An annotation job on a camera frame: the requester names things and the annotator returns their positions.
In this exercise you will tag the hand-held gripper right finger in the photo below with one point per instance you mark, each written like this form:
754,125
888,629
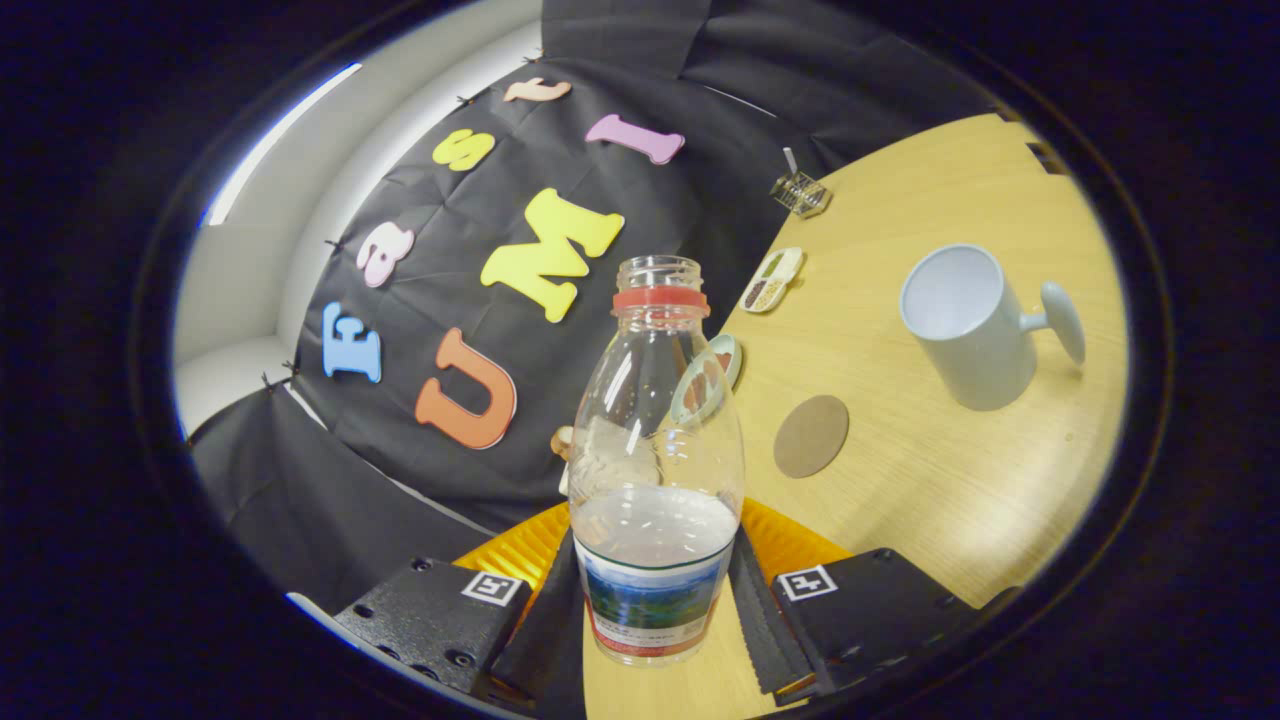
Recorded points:
765,630

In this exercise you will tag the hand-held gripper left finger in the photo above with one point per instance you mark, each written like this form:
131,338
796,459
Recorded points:
545,640

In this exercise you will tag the clear plastic juice bottle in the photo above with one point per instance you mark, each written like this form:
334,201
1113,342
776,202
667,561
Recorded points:
655,600

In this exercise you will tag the round brown coaster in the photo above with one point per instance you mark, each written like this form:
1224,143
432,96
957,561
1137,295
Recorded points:
811,436

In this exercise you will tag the white cup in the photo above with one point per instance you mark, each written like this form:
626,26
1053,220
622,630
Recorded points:
975,340

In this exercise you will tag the bread slice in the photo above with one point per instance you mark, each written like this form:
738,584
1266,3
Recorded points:
561,442

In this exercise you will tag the black backdrop cloth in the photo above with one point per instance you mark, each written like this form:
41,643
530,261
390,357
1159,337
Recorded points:
400,500

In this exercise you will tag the wooden table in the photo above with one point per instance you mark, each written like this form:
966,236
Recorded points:
950,500

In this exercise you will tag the pale green plate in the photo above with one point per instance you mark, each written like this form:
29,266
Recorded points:
735,362

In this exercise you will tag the white divided condiment tray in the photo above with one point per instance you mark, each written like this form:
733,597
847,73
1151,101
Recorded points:
772,280

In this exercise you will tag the long ceiling light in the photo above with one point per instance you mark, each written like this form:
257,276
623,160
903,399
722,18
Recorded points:
280,140

